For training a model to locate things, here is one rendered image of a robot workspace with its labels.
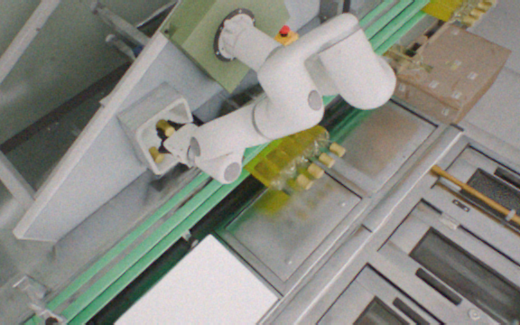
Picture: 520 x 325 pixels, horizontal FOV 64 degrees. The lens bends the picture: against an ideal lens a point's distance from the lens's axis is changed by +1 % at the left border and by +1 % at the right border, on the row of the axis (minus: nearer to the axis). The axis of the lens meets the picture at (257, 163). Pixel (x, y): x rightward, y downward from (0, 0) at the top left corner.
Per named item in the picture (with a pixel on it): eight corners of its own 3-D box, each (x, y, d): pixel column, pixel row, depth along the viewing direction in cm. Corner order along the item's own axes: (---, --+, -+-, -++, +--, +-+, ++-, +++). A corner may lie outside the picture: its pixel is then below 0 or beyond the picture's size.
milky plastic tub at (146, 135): (141, 162, 129) (158, 178, 125) (115, 116, 110) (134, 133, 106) (182, 129, 135) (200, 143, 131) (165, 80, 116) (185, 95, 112)
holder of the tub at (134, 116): (145, 170, 133) (160, 183, 130) (115, 115, 110) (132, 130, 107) (185, 138, 139) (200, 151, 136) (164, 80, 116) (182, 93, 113)
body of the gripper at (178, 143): (192, 174, 106) (169, 157, 113) (221, 150, 109) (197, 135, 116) (181, 154, 100) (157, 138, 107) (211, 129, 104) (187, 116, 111)
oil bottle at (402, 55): (374, 51, 184) (426, 78, 173) (375, 42, 179) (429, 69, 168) (381, 43, 186) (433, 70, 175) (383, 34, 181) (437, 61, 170)
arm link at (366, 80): (348, 31, 84) (393, 7, 70) (378, 88, 87) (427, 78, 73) (296, 63, 81) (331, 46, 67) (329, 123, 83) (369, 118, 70)
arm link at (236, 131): (279, 95, 85) (224, 120, 101) (230, 106, 77) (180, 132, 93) (292, 134, 85) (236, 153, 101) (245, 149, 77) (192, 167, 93)
